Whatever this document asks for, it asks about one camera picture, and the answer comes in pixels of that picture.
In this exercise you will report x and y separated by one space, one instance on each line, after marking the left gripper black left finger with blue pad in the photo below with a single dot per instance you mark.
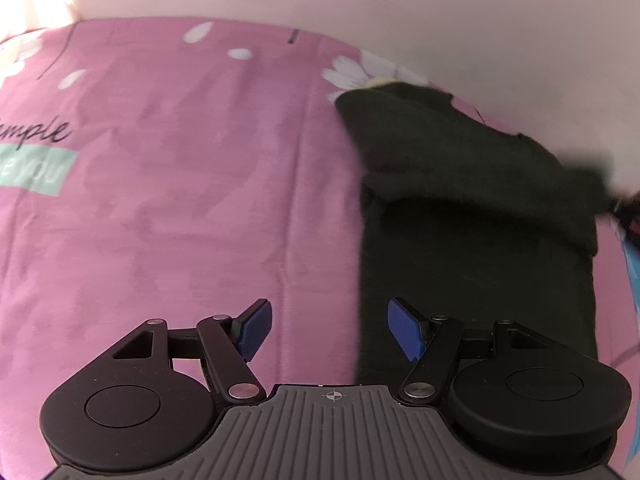
228 345

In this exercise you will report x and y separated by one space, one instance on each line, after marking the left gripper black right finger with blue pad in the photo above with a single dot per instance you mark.
431 345

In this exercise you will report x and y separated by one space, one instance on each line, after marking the dark green knit sweater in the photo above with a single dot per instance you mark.
460 219

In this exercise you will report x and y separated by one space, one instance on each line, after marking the pink floral bed sheet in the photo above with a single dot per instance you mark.
159 171

